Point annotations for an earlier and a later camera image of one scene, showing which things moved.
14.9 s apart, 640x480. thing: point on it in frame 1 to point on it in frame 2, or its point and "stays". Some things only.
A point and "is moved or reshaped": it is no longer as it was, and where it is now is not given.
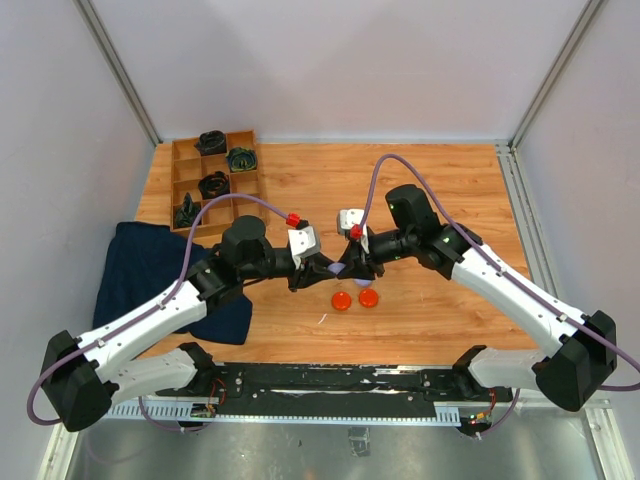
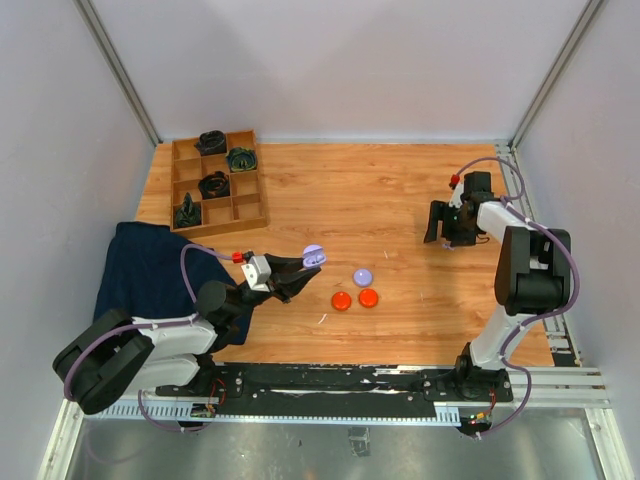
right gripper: [357, 262] to [440, 211]
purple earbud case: [362, 282] stays
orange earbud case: [368, 298] stays
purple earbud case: [336, 267] is moved or reshaped
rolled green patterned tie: [241, 159] stays
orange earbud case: [341, 301] stays
